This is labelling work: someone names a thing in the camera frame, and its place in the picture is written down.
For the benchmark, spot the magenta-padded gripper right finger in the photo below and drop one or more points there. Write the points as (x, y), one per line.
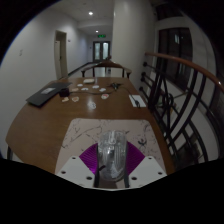
(146, 168)

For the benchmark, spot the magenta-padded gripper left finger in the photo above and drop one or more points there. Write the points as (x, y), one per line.
(75, 168)

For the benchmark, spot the white marble-print mouse pad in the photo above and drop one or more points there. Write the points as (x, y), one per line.
(83, 131)

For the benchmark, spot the small white card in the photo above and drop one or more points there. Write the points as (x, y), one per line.
(102, 89)
(95, 86)
(74, 89)
(105, 96)
(80, 85)
(92, 105)
(84, 89)

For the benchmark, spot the white paper sheet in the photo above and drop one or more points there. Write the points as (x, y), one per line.
(140, 101)

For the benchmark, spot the small pink card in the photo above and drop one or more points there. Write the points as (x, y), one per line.
(75, 99)

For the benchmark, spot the small beige card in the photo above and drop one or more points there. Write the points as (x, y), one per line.
(65, 99)

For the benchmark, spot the small black box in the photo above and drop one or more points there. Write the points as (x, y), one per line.
(64, 92)

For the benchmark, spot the black closed laptop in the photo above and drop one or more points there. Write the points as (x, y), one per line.
(46, 93)

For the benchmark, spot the flat white box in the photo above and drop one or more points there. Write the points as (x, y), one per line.
(89, 80)

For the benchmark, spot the wooden armchair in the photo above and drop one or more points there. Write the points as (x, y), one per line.
(106, 64)

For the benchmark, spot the wood-topped black metal railing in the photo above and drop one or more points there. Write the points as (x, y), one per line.
(186, 63)

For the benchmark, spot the open side doorway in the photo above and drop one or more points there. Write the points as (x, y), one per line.
(60, 55)

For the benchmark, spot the glass double door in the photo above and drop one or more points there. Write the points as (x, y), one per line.
(101, 51)

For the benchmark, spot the dark window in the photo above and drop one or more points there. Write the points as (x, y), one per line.
(173, 43)

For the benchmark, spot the green exit sign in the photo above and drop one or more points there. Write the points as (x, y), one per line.
(101, 35)

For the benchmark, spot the round ceiling light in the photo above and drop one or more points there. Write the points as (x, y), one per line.
(90, 13)

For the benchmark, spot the white wall switch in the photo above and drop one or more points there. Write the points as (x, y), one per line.
(20, 52)

